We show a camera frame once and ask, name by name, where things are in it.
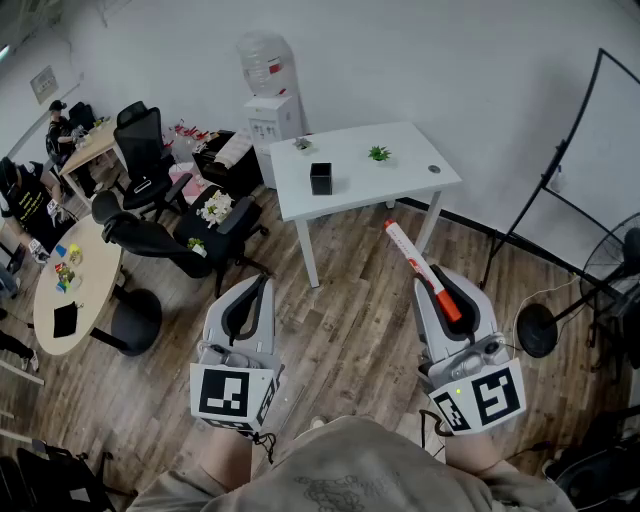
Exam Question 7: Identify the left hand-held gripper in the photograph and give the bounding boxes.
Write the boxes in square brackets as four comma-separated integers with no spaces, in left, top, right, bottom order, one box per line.
[189,273,285,434]

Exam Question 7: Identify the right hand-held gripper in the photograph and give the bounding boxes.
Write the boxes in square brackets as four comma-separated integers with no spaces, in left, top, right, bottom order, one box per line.
[413,264,529,436]

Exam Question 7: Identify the white orange-capped marker pen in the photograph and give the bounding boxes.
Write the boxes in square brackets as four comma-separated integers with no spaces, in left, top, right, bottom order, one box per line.
[384,219,463,323]

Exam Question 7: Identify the black square pen holder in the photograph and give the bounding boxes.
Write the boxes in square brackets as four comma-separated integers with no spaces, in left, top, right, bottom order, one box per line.
[309,162,334,196]

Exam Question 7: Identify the person's right forearm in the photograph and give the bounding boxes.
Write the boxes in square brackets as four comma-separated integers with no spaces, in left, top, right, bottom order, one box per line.
[442,432,501,476]

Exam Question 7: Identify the person's left forearm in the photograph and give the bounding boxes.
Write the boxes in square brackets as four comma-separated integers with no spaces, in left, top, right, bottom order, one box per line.
[199,424,261,496]

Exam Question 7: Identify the black padded office chair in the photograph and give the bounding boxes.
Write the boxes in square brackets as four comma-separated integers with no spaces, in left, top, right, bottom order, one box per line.
[173,185,271,299]

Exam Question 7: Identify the white flower bouquet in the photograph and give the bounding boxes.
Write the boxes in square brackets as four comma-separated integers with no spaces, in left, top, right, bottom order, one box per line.
[196,190,235,227]

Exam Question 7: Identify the black mesh office chair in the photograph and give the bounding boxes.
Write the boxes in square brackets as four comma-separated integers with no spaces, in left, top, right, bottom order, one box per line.
[91,189,214,280]

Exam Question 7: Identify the round wooden table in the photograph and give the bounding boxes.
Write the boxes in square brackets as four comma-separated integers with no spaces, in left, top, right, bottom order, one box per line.
[32,214,164,357]

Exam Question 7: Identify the black low cabinet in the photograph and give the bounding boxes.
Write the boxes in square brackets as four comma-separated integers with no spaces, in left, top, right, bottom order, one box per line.
[192,130,264,199]

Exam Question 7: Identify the pink paper bag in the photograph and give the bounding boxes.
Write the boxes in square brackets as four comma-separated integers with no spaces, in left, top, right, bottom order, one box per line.
[168,172,194,201]

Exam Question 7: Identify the white rectangular table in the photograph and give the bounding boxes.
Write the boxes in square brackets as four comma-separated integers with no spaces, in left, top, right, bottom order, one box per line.
[268,121,464,290]

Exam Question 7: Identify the black pouch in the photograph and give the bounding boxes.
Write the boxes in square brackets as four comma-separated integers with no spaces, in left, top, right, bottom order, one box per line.
[52,301,80,340]

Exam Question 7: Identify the white striped folded cloth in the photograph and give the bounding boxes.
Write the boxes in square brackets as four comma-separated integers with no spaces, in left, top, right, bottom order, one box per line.
[214,130,254,169]

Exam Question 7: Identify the colourful small toys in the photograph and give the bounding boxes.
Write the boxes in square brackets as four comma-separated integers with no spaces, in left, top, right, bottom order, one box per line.
[53,243,85,293]

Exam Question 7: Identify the person's beige printed shirt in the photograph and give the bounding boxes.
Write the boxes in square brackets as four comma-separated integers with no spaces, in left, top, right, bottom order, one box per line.
[127,415,576,512]

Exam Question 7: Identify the pile of red-white items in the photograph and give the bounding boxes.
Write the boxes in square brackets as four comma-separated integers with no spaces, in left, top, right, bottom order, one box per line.
[167,119,211,146]

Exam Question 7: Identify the black high-back office chair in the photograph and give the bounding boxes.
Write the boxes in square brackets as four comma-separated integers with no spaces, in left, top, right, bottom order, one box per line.
[113,100,194,221]

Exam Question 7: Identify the white water dispenser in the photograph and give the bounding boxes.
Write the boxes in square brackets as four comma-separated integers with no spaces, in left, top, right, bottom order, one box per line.
[243,94,305,190]

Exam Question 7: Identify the black-framed whiteboard stand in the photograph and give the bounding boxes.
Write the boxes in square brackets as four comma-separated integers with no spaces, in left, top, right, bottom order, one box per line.
[479,48,640,291]

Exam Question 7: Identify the wooden rectangular desk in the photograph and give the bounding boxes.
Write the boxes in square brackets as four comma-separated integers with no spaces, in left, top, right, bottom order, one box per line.
[58,117,126,209]

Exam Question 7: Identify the clear water bottle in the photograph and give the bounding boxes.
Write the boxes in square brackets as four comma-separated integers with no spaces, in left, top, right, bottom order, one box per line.
[236,30,295,99]

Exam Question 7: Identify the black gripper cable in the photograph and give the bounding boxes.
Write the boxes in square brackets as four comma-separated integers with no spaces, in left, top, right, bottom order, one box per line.
[418,409,454,451]

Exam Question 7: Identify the grey wall sign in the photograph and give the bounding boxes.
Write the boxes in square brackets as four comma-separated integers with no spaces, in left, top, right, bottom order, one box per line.
[29,65,60,105]

